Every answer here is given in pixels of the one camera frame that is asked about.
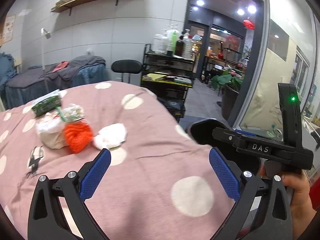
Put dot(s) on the clear pump bottle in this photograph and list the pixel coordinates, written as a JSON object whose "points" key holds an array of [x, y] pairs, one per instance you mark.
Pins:
{"points": [[188, 47]]}

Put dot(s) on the grey blanket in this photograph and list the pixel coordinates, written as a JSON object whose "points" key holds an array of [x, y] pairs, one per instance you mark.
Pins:
{"points": [[85, 63]]}

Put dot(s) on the white crumpled tissue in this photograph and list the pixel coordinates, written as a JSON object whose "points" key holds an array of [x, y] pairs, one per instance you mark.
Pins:
{"points": [[111, 136]]}

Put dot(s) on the white pump bottle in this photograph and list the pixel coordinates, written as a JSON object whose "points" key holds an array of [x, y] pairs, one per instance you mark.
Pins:
{"points": [[160, 45]]}

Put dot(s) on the black stool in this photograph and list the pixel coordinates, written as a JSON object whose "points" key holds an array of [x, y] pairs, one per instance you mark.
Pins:
{"points": [[126, 67]]}

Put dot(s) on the red vase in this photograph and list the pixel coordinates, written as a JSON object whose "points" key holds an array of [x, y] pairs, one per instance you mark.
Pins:
{"points": [[220, 55]]}

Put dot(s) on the black trolley cart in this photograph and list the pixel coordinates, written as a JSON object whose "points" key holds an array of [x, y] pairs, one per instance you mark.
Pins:
{"points": [[170, 62]]}

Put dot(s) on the blue cloth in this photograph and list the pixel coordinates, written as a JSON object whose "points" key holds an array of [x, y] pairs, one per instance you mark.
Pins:
{"points": [[7, 67]]}

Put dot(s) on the red hanging ornament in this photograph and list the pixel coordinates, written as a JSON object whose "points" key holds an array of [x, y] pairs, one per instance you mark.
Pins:
{"points": [[249, 24]]}

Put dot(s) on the white floor lamp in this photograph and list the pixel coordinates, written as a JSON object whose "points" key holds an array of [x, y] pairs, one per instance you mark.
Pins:
{"points": [[44, 60]]}

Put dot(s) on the ceiling light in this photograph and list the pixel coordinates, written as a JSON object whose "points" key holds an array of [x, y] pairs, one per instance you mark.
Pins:
{"points": [[200, 2], [240, 11]]}

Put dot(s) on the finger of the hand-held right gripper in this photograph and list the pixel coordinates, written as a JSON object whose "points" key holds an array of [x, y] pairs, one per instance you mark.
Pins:
{"points": [[246, 133], [225, 136]]}

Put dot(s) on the dark brown pump bottle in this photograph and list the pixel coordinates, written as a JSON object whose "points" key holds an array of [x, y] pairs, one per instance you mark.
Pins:
{"points": [[180, 47]]}

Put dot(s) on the person's right hand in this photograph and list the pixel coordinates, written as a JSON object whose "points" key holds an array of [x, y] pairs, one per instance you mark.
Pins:
{"points": [[297, 192]]}

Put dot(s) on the dark door frame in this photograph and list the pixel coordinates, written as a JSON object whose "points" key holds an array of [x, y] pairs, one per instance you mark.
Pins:
{"points": [[188, 17]]}

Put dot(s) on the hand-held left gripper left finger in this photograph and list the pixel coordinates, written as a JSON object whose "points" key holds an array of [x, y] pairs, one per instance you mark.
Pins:
{"points": [[96, 175]]}

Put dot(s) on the pink polka dot blanket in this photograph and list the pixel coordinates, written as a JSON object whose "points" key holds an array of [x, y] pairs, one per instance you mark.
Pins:
{"points": [[150, 130]]}

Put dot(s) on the green pump bottle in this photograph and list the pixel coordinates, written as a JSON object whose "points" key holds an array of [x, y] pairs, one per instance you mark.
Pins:
{"points": [[173, 41]]}

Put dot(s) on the red cloth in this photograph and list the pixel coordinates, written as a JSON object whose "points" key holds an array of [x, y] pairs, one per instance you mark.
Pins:
{"points": [[61, 65]]}

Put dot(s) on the green potted plant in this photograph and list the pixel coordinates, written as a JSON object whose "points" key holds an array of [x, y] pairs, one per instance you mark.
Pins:
{"points": [[225, 78]]}

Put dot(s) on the green and white wrapper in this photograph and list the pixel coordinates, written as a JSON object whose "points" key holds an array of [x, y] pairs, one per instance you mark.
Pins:
{"points": [[71, 112]]}

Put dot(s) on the green snack packet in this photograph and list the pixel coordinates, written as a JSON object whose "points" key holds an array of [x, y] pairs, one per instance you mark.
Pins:
{"points": [[46, 103]]}

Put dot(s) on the black plant pot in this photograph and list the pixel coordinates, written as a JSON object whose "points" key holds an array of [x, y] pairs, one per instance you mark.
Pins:
{"points": [[230, 102]]}

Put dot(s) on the person's right forearm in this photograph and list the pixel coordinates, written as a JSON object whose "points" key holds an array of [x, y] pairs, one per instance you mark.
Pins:
{"points": [[303, 225]]}

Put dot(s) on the yellow paper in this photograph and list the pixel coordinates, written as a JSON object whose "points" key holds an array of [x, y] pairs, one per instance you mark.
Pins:
{"points": [[156, 76]]}

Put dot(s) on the wall poster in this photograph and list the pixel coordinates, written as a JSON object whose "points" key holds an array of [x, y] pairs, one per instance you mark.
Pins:
{"points": [[8, 28]]}

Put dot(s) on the white crumpled bag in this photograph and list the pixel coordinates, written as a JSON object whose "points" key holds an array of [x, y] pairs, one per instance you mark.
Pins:
{"points": [[51, 132]]}

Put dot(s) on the massage bed with blankets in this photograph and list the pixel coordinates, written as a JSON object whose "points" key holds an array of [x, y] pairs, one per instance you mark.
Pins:
{"points": [[87, 76]]}

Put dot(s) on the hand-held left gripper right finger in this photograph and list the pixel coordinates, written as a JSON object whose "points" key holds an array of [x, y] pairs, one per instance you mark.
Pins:
{"points": [[223, 175]]}

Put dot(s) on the orange yarn ball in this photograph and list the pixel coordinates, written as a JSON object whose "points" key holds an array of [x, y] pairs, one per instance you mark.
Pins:
{"points": [[78, 136]]}

